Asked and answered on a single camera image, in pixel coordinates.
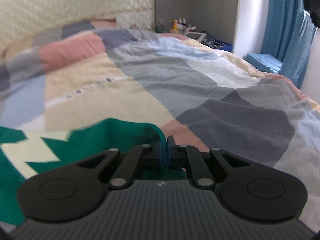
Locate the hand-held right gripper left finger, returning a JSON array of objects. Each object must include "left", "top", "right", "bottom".
[{"left": 75, "top": 136, "right": 167, "bottom": 189}]

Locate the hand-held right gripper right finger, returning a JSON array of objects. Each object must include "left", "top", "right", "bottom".
[{"left": 167, "top": 135, "right": 251, "bottom": 190}]

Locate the green hoodie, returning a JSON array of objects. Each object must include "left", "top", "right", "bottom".
[{"left": 0, "top": 118, "right": 187, "bottom": 227}]

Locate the patchwork quilt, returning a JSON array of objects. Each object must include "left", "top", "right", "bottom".
[{"left": 0, "top": 20, "right": 320, "bottom": 233}]

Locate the blue box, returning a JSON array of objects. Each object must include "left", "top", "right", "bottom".
[{"left": 212, "top": 40, "right": 234, "bottom": 53}]

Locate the blue covered stool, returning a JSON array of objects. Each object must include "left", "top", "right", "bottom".
[{"left": 246, "top": 53, "right": 283, "bottom": 74}]

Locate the grey wardrobe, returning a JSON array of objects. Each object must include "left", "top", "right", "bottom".
[{"left": 154, "top": 0, "right": 240, "bottom": 53}]

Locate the blue curtain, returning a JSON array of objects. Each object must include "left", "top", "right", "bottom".
[{"left": 261, "top": 0, "right": 318, "bottom": 88}]

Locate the cream quilted headboard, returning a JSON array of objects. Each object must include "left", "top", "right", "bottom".
[{"left": 0, "top": 0, "right": 154, "bottom": 53}]

